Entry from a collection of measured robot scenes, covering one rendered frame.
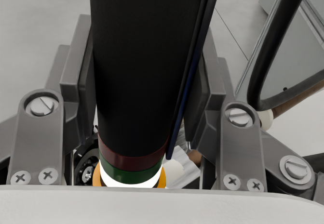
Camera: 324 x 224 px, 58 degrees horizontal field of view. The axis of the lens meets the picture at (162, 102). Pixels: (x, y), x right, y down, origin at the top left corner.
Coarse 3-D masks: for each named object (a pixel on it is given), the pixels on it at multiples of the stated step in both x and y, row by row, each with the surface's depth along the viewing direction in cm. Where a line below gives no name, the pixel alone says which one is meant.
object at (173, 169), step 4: (172, 160) 21; (164, 164) 21; (168, 164) 21; (172, 164) 21; (176, 164) 21; (180, 164) 21; (164, 168) 21; (168, 168) 21; (172, 168) 21; (176, 168) 21; (180, 168) 21; (168, 172) 21; (172, 172) 21; (176, 172) 21; (180, 172) 21; (168, 176) 20; (172, 176) 20; (176, 176) 21; (168, 180) 20; (172, 180) 20
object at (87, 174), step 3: (87, 168) 37; (90, 168) 36; (93, 168) 36; (84, 171) 36; (87, 171) 36; (90, 171) 36; (93, 171) 36; (84, 174) 36; (87, 174) 36; (90, 174) 35; (84, 177) 36; (87, 177) 36; (90, 177) 35; (84, 180) 36; (87, 180) 35
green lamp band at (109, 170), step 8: (104, 160) 14; (160, 160) 14; (104, 168) 14; (112, 168) 14; (152, 168) 14; (160, 168) 15; (112, 176) 14; (120, 176) 14; (128, 176) 14; (136, 176) 14; (144, 176) 14; (152, 176) 15
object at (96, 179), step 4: (96, 168) 17; (96, 172) 17; (160, 172) 18; (164, 172) 18; (96, 176) 17; (160, 176) 17; (164, 176) 18; (96, 180) 17; (160, 180) 17; (164, 180) 17; (96, 184) 17; (100, 184) 16; (160, 184) 17; (164, 184) 17
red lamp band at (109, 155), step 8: (168, 136) 13; (104, 144) 13; (104, 152) 13; (112, 152) 13; (160, 152) 13; (112, 160) 13; (120, 160) 13; (128, 160) 13; (136, 160) 13; (144, 160) 13; (152, 160) 13; (120, 168) 13; (128, 168) 13; (136, 168) 13; (144, 168) 13
